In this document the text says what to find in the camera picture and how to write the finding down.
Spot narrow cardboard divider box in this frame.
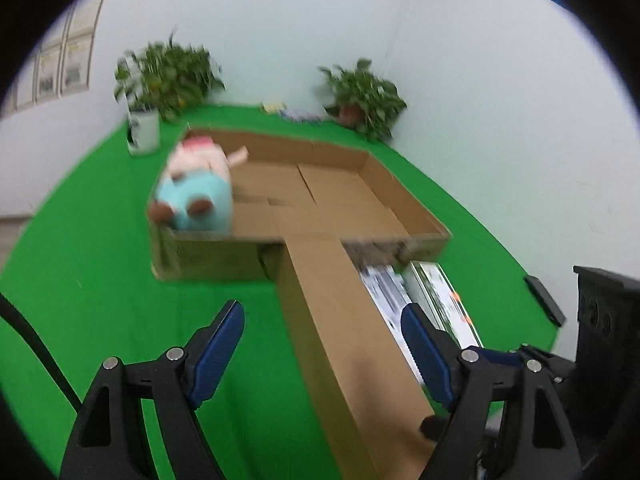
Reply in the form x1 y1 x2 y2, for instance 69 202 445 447
276 236 433 479

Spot white folding stand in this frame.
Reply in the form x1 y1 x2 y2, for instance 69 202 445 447
359 266 424 387

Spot pink and blue plush toy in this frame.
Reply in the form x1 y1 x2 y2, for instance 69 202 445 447
146 136 248 235

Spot black small flat device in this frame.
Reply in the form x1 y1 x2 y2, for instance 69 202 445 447
524 275 566 327

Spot white and green book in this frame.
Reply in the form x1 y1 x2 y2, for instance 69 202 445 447
402 261 484 349

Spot green table cloth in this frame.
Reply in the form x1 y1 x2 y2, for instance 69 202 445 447
1 106 556 479

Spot large flat cardboard box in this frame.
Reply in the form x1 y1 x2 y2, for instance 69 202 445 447
149 128 450 282

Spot plant in brown pot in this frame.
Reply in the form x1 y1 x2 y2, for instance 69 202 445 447
318 58 407 142

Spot colourful small packet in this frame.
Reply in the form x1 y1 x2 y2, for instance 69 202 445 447
278 108 324 124

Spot plant in white pot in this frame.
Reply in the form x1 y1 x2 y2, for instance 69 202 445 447
114 38 224 156

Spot yellow small item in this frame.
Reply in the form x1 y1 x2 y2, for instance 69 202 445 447
262 103 286 115

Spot black cable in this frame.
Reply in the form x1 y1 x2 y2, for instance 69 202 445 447
0 292 83 415

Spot framed certificates on wall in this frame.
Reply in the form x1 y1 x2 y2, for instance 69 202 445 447
1 0 104 117

